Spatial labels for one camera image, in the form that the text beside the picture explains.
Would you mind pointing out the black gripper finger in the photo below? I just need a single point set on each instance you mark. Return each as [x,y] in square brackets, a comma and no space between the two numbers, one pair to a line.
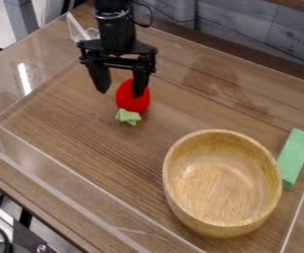
[101,76]
[141,80]

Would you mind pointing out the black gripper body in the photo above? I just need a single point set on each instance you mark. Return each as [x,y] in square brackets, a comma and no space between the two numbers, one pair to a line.
[97,58]

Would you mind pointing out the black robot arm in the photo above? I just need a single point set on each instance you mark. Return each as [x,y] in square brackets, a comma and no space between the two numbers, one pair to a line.
[117,49]

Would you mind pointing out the red plush strawberry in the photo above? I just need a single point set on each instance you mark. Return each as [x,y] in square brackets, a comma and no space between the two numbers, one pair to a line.
[132,106]

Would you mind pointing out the grey table leg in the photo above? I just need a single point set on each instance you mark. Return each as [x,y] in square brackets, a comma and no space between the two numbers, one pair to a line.
[22,17]

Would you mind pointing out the wooden bowl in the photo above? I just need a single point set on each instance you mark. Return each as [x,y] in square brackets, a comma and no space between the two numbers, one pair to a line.
[221,182]

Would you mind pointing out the green rectangular block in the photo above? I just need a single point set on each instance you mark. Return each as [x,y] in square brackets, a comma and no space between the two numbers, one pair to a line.
[291,158]

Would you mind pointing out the black equipment with screw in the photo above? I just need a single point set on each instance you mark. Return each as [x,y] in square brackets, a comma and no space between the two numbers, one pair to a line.
[28,242]

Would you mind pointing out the clear acrylic enclosure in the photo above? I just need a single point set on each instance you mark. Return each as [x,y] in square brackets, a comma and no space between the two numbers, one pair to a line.
[86,173]

